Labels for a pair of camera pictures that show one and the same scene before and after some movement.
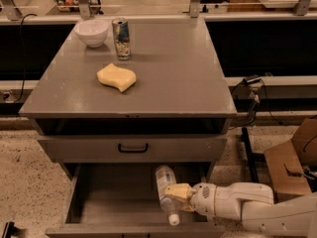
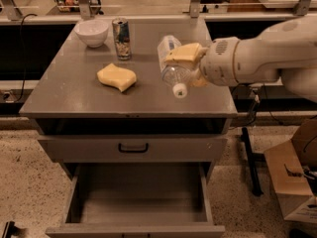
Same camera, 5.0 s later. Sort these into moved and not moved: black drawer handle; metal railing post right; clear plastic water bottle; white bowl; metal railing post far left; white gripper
Moved: white gripper; clear plastic water bottle
Not moved: metal railing post far left; metal railing post right; white bowl; black drawer handle
